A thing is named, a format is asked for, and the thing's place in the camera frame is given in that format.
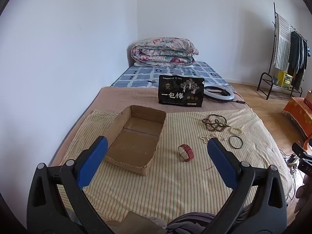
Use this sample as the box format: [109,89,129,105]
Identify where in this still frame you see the dark bangle ring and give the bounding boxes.
[228,135,243,149]

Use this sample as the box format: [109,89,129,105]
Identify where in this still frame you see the brown wooden bead necklace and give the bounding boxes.
[201,113,231,133]

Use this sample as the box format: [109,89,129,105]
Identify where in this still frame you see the red leather watch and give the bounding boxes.
[178,144,194,162]

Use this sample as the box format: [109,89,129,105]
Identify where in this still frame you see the orange covered stool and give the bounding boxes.
[283,97,312,137]

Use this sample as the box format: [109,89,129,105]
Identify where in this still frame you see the boxes on orange stool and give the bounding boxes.
[304,98,312,109]

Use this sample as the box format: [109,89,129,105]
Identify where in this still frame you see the black clothes rack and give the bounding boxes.
[256,11,310,100]

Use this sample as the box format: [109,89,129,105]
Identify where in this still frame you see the yellow box on rack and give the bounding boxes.
[278,71,293,89]

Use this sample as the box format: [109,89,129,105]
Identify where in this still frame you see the dark hanging clothes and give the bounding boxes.
[287,31,308,90]

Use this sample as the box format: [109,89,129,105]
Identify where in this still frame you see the open cardboard box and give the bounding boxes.
[104,105,166,176]

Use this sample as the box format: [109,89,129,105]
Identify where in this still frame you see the brown blanket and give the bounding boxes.
[49,87,249,166]

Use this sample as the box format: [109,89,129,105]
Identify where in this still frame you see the striped hanging towel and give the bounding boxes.
[272,13,292,71]

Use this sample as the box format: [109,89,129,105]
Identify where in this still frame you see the black snack bag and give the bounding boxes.
[158,75,205,107]

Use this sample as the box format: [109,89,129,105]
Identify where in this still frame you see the blue checked bed sheet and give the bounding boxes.
[112,61,234,90]

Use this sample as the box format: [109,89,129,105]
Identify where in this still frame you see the folded floral quilt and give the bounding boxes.
[131,37,199,66]

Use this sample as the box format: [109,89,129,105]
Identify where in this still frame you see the power strip with cables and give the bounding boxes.
[280,150,303,203]

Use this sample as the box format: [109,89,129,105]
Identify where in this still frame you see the white ring light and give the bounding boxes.
[204,85,235,102]

